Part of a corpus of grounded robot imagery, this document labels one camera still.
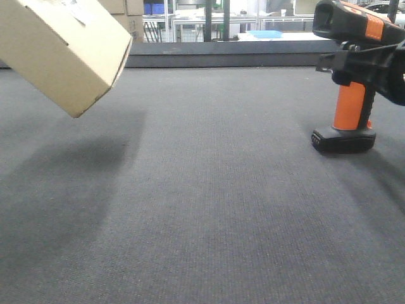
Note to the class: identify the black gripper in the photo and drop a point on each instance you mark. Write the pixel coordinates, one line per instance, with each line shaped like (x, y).
(381, 68)

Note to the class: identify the brown cardboard box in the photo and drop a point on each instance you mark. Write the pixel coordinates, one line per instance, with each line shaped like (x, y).
(72, 51)

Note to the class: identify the white table with blue tray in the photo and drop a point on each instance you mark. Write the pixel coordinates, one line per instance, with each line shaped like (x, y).
(273, 35)

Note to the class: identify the black conveyor side rail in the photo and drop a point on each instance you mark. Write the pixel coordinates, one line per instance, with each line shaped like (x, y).
(228, 54)

